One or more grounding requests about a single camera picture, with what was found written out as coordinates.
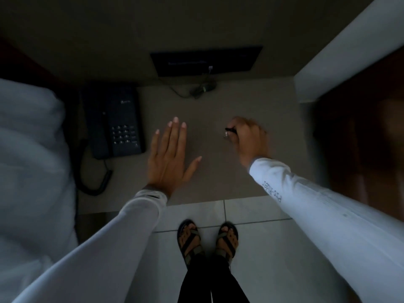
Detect person's right hand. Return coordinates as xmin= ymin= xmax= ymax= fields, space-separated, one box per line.
xmin=225 ymin=116 xmax=271 ymax=169

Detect person's left hand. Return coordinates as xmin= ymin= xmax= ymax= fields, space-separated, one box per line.
xmin=146 ymin=117 xmax=203 ymax=198

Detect person's left forearm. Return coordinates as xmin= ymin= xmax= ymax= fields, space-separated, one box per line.
xmin=12 ymin=189 xmax=168 ymax=303

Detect person's right forearm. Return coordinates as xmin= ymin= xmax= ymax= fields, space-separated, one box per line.
xmin=249 ymin=157 xmax=404 ymax=295

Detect black desk telephone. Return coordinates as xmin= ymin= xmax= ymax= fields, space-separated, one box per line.
xmin=82 ymin=84 xmax=146 ymax=160

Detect person's left sandal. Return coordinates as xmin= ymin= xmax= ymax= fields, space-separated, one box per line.
xmin=176 ymin=219 xmax=203 ymax=267

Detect person's sandal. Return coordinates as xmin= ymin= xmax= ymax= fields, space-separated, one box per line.
xmin=215 ymin=221 xmax=240 ymax=260
xmin=176 ymin=219 xmax=203 ymax=267

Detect person's right sandal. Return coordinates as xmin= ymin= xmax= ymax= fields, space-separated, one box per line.
xmin=215 ymin=221 xmax=240 ymax=260

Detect black trousers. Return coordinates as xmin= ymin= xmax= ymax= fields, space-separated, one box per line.
xmin=178 ymin=253 xmax=250 ymax=303

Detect brown wooden furniture panel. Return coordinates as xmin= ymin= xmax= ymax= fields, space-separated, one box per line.
xmin=312 ymin=47 xmax=404 ymax=222

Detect white bed duvet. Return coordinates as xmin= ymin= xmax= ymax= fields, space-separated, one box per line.
xmin=0 ymin=78 xmax=79 ymax=303

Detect dark wooden headboard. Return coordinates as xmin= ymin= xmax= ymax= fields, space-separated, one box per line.
xmin=0 ymin=37 xmax=81 ymax=103

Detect dark cable with plug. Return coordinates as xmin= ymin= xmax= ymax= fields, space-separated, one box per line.
xmin=158 ymin=67 xmax=218 ymax=100

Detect black coiled telephone cord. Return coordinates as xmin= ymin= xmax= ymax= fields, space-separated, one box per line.
xmin=77 ymin=140 xmax=113 ymax=196

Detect black wall socket panel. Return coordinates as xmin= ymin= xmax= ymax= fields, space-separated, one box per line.
xmin=150 ymin=45 xmax=263 ymax=79

